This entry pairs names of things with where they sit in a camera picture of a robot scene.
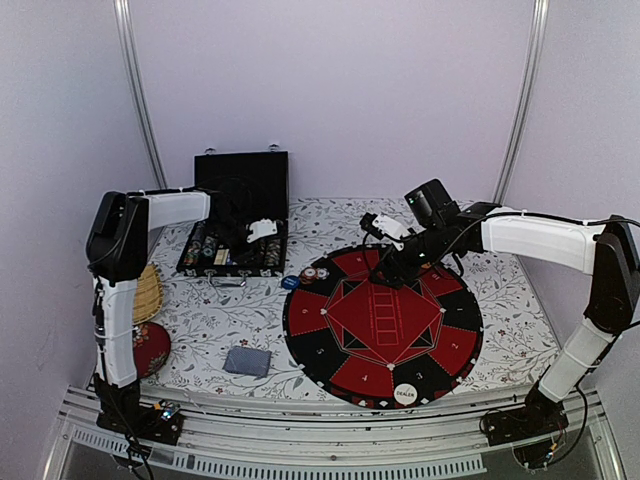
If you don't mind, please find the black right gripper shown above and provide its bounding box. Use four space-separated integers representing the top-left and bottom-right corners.
369 222 449 290

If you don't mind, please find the blue small blind button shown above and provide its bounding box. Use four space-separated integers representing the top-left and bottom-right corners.
280 275 300 290

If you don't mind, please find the red orange chip stack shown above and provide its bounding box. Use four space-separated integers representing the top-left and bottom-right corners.
299 267 319 284

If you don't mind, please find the white black chip stack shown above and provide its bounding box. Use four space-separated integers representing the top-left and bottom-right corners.
317 268 330 280

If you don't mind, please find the white blue dealer button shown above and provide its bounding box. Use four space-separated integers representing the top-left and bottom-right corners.
394 383 418 406

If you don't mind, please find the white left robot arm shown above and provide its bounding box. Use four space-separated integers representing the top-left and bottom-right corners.
86 187 288 389

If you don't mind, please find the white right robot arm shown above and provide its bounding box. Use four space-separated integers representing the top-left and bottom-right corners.
360 179 639 436

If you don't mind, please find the blue texas holdem card box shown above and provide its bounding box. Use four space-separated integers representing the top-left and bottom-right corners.
214 248 235 266

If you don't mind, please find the black poker chip case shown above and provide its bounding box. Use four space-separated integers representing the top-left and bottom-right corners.
176 150 289 280

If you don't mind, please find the far right chip row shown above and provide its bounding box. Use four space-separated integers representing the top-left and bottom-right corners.
262 237 286 269

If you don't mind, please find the chip row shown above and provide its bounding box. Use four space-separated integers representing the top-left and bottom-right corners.
262 237 286 269
182 221 211 267

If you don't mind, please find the far left chip row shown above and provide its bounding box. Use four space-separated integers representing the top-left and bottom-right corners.
182 221 211 267

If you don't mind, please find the round red black poker mat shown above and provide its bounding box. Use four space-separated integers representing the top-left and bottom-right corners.
283 245 483 409

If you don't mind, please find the floral white tablecloth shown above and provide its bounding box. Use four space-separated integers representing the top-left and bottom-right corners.
143 198 560 402

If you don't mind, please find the woven bamboo tray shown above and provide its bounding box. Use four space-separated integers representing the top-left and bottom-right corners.
133 264 164 325

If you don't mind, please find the blue playing card deck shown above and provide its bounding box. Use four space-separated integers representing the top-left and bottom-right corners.
223 347 272 378

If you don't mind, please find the red floral round cushion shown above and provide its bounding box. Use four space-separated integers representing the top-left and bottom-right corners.
133 322 171 379

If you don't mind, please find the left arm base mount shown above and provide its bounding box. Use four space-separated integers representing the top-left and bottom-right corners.
96 397 185 446

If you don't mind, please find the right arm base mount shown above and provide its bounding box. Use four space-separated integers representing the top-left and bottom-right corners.
479 386 569 470

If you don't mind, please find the aluminium frame post left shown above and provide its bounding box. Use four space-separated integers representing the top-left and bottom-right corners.
113 0 169 190

